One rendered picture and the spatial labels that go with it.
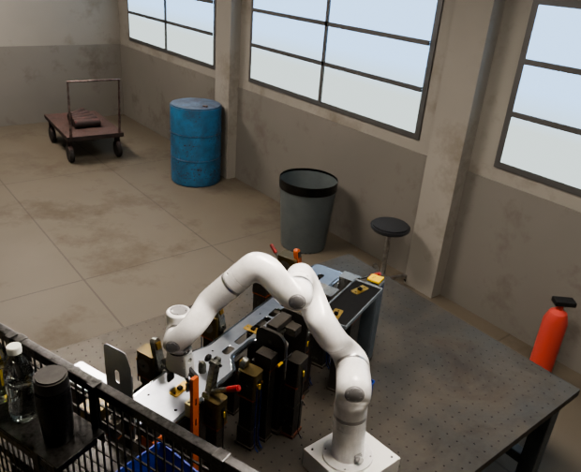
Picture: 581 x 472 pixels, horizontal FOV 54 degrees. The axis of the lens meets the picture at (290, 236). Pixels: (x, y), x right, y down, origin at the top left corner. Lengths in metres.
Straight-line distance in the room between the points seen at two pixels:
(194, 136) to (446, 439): 4.71
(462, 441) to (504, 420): 0.26
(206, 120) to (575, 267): 4.04
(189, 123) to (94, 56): 3.35
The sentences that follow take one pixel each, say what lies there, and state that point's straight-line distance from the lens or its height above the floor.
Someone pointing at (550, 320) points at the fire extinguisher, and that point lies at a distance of 3.99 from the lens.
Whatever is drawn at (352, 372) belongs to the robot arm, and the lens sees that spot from 1.96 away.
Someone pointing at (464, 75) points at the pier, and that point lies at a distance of 4.35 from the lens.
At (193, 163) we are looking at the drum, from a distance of 6.57.
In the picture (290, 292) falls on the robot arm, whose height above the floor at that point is 1.52.
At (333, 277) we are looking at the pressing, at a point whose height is 1.00.
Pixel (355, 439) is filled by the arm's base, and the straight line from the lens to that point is 2.16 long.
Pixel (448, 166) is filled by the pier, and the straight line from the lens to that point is 4.48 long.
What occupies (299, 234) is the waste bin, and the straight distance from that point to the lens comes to 5.17.
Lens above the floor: 2.44
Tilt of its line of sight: 26 degrees down
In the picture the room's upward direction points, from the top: 5 degrees clockwise
